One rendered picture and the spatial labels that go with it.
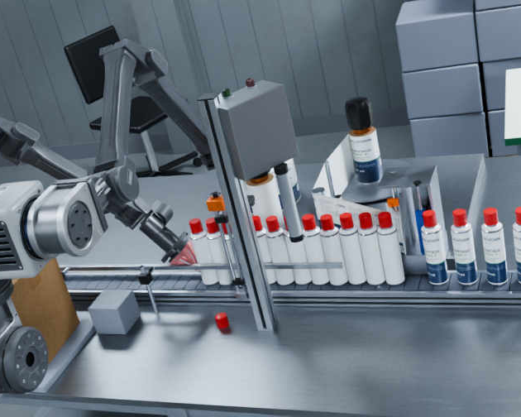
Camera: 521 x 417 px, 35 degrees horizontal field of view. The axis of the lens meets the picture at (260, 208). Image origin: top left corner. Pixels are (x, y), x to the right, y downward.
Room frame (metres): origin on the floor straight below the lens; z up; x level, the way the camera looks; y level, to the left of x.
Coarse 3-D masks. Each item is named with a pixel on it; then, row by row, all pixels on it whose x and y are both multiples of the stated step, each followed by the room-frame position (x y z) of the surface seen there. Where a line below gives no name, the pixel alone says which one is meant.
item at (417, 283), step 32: (96, 288) 2.26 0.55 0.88; (128, 288) 2.21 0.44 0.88; (160, 288) 2.17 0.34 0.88; (192, 288) 2.12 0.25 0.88; (224, 288) 2.07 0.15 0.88; (288, 288) 1.99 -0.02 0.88; (320, 288) 1.95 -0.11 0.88; (352, 288) 1.91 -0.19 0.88; (384, 288) 1.87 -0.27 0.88; (416, 288) 1.84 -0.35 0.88; (448, 288) 1.80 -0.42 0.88; (480, 288) 1.77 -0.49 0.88; (512, 288) 1.73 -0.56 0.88
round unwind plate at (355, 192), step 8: (384, 160) 2.65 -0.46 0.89; (392, 160) 2.63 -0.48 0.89; (384, 168) 2.58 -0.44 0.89; (352, 184) 2.52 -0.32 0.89; (360, 184) 2.51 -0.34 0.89; (376, 184) 2.48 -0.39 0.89; (344, 192) 2.47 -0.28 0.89; (352, 192) 2.46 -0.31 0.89; (360, 192) 2.45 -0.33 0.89; (368, 192) 2.43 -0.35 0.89; (376, 192) 2.42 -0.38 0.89; (384, 192) 2.40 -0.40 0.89; (400, 192) 2.38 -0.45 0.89; (352, 200) 2.40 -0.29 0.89; (360, 200) 2.39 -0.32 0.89; (368, 200) 2.38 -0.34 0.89; (376, 200) 2.37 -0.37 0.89
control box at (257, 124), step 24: (240, 96) 1.92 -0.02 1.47; (264, 96) 1.90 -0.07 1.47; (240, 120) 1.86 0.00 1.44; (264, 120) 1.89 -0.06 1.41; (288, 120) 1.92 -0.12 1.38; (240, 144) 1.85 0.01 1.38; (264, 144) 1.88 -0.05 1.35; (288, 144) 1.92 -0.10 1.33; (240, 168) 1.85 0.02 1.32; (264, 168) 1.88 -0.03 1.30
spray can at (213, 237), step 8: (208, 224) 2.09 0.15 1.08; (216, 224) 2.10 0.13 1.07; (208, 232) 2.10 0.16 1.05; (216, 232) 2.09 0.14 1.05; (208, 240) 2.09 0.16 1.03; (216, 240) 2.08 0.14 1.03; (216, 248) 2.08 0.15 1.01; (224, 248) 2.09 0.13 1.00; (216, 256) 2.08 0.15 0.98; (224, 256) 2.08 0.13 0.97; (216, 272) 2.10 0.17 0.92; (224, 272) 2.08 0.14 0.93; (224, 280) 2.08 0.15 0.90
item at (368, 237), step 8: (360, 216) 1.92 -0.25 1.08; (368, 216) 1.91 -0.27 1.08; (360, 224) 1.91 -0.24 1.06; (368, 224) 1.90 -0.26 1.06; (360, 232) 1.91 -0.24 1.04; (368, 232) 1.90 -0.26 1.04; (376, 232) 1.90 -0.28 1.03; (360, 240) 1.91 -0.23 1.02; (368, 240) 1.89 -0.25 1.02; (376, 240) 1.90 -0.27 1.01; (368, 248) 1.89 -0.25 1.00; (376, 248) 1.90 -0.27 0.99; (368, 256) 1.90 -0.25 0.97; (376, 256) 1.89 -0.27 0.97; (368, 264) 1.90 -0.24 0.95; (376, 264) 1.89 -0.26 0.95; (368, 272) 1.90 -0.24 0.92; (376, 272) 1.89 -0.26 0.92; (384, 272) 1.90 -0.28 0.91; (368, 280) 1.91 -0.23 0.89; (376, 280) 1.89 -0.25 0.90; (384, 280) 1.90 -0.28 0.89
